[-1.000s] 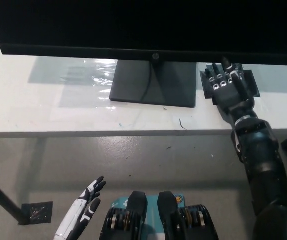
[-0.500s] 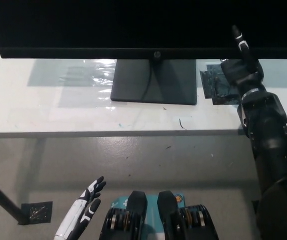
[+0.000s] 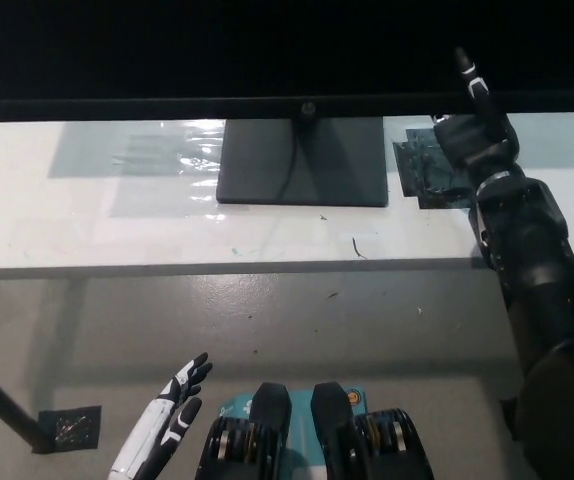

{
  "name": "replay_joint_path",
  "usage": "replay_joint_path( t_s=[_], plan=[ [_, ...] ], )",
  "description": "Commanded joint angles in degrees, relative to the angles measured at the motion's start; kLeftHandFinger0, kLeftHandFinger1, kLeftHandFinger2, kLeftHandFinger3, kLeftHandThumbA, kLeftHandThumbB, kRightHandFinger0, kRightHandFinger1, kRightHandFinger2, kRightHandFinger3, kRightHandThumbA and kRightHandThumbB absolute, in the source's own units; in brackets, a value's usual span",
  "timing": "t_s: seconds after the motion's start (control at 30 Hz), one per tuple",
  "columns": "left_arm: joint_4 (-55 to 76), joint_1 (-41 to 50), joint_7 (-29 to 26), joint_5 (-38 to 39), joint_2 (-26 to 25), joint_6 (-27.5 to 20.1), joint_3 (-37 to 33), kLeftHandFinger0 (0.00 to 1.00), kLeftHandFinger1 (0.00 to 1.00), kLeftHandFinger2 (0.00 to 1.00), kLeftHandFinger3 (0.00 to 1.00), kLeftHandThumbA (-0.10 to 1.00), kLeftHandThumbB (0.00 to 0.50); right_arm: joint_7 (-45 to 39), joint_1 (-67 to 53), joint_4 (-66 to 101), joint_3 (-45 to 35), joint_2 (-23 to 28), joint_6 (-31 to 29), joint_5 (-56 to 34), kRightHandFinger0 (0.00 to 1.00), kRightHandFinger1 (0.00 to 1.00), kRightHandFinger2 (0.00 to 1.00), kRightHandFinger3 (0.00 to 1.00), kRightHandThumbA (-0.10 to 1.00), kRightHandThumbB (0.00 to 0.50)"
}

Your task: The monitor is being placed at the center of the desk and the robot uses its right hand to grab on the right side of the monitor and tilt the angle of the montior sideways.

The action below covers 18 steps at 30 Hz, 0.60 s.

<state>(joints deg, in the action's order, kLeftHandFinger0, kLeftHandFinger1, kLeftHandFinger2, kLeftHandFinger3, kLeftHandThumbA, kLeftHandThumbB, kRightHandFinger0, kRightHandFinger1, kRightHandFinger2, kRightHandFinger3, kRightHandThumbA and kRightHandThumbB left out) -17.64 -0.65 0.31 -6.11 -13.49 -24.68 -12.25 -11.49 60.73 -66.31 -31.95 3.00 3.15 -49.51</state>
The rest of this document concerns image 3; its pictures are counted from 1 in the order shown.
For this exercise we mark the black tape patch on desk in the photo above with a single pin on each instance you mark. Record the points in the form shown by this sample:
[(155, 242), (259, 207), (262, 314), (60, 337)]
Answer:
[(422, 170)]

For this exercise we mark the clear plastic film sheet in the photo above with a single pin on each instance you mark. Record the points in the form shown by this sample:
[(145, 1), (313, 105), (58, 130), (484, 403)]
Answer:
[(157, 150)]

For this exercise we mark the black desk leg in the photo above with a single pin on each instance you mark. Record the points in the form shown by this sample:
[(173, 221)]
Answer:
[(2, 400)]

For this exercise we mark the right robot hand black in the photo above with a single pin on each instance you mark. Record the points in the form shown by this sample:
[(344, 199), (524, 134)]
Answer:
[(477, 145)]

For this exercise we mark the black HP computer monitor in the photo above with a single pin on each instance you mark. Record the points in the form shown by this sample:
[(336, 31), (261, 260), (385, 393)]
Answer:
[(217, 50)]

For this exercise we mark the black floor tape patch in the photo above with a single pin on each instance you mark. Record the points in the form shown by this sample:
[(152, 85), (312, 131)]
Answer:
[(72, 429)]

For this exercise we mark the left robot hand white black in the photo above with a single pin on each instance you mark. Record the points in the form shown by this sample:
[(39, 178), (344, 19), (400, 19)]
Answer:
[(167, 420)]

